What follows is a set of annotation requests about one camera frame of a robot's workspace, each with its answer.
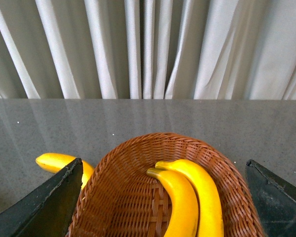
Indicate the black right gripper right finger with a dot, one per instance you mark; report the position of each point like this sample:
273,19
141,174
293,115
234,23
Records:
274,199

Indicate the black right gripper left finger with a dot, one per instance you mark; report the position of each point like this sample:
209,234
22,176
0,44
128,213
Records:
46,211

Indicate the curved yellow banana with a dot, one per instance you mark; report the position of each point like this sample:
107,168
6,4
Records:
54,162

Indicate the upper banana in basket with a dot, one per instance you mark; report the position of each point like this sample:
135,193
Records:
210,208

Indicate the banana in basket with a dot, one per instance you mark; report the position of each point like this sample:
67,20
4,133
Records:
185,210
210,208

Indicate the right brown wicker basket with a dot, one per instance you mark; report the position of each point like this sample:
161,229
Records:
120,200

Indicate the lower banana in basket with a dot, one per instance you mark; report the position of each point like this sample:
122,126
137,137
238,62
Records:
185,210

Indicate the white pleated curtain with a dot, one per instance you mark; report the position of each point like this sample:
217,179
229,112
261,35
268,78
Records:
148,49

